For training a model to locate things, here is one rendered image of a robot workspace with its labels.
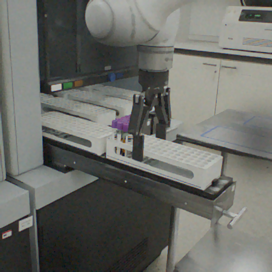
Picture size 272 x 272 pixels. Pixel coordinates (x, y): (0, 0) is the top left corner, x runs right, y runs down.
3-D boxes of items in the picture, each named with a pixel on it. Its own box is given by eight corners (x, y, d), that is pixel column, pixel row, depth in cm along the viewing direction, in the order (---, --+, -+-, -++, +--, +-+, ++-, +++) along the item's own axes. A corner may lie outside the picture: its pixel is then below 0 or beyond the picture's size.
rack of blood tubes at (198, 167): (104, 159, 100) (105, 138, 98) (126, 149, 108) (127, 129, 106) (203, 193, 84) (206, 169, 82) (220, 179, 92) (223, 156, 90)
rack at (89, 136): (30, 135, 117) (28, 117, 115) (53, 128, 125) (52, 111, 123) (99, 159, 101) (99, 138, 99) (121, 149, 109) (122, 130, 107)
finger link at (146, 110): (158, 95, 90) (156, 93, 89) (143, 138, 89) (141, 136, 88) (145, 93, 93) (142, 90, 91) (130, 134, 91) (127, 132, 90)
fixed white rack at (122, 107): (67, 109, 149) (67, 94, 147) (84, 104, 156) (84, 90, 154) (125, 124, 133) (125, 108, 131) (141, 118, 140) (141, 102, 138)
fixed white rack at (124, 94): (92, 102, 161) (92, 88, 158) (107, 99, 168) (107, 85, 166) (148, 116, 144) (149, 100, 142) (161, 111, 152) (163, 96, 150)
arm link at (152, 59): (181, 45, 89) (179, 70, 91) (150, 42, 94) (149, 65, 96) (161, 48, 82) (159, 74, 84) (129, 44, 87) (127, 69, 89)
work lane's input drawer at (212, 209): (19, 153, 120) (17, 128, 117) (51, 142, 131) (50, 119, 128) (228, 236, 81) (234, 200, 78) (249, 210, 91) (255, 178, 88)
